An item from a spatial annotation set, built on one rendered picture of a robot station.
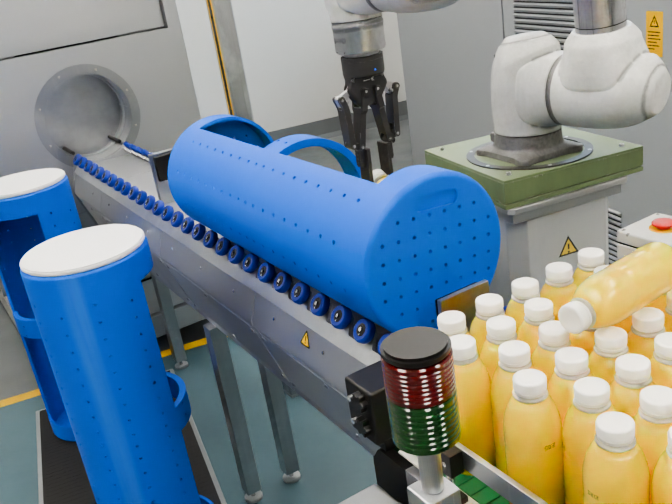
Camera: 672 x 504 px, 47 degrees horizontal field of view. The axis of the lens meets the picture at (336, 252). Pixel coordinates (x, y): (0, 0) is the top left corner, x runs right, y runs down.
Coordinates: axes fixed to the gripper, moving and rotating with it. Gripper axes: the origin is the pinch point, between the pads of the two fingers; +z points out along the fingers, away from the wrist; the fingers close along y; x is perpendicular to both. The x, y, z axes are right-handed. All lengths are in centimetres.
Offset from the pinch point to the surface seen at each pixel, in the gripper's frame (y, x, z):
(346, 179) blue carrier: 12.2, 9.1, -2.0
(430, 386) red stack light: 43, 70, -3
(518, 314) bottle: 5.8, 41.5, 14.7
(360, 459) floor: -23, -69, 119
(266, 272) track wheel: 16.5, -22.1, 22.9
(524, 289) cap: 4.7, 41.8, 11.0
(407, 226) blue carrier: 11.0, 23.6, 3.4
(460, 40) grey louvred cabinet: -173, -179, 14
